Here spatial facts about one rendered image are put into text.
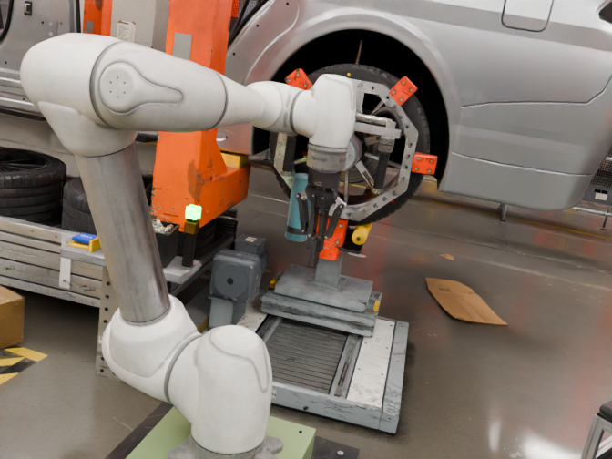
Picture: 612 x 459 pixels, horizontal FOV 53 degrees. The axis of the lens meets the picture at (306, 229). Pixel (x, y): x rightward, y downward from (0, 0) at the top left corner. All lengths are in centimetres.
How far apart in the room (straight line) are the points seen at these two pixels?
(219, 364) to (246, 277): 118
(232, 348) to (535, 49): 173
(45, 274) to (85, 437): 82
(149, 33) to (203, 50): 490
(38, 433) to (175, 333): 88
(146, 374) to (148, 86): 64
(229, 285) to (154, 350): 113
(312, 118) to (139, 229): 47
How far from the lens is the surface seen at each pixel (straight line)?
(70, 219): 270
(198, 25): 212
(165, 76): 89
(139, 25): 706
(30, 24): 307
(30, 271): 266
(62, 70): 100
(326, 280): 273
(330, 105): 136
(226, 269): 236
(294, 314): 267
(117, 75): 89
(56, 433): 206
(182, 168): 216
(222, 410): 122
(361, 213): 247
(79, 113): 100
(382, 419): 218
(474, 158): 252
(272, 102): 140
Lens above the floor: 117
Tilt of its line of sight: 15 degrees down
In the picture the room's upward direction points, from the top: 9 degrees clockwise
